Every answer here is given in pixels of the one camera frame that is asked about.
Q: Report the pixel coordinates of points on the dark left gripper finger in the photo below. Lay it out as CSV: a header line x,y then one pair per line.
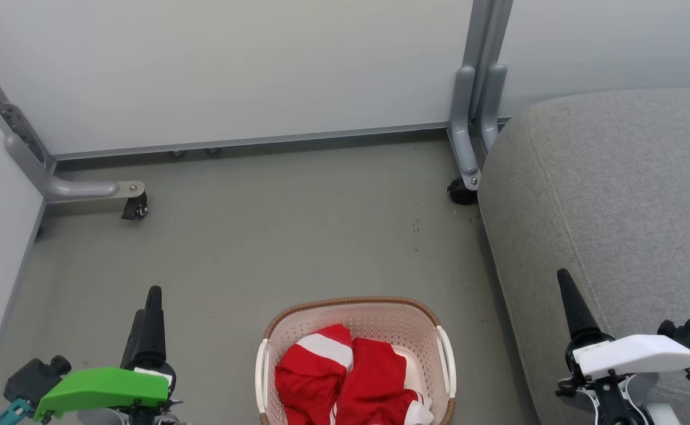
x,y
134,342
154,330

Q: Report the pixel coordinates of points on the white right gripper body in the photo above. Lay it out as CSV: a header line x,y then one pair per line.
x,y
640,354

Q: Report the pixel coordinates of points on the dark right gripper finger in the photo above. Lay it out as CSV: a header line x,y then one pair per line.
x,y
578,313

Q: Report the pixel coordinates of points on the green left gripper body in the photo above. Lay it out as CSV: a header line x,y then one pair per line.
x,y
102,386

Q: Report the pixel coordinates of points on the red garment with white band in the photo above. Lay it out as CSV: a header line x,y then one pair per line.
x,y
309,378

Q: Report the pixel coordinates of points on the red garment with striped trim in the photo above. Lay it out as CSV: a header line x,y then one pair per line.
x,y
377,378

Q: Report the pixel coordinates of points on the grey fabric sofa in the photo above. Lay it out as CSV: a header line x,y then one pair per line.
x,y
616,206

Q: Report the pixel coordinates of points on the black caster wheel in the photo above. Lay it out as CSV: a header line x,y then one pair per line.
x,y
460,193
136,208

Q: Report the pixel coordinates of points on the white perforated laundry basket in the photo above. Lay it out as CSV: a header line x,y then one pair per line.
x,y
380,321

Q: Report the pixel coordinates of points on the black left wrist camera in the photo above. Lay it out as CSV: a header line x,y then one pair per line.
x,y
32,381

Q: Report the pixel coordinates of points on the teal left camera connector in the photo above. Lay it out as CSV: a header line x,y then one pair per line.
x,y
11,411

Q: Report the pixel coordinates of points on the grey partition foot bracket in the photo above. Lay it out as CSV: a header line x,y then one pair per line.
x,y
73,189

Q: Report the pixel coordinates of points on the grey partition base rail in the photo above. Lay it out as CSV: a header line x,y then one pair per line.
x,y
262,141

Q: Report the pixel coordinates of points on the grey partition post with feet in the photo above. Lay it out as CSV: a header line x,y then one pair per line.
x,y
463,118

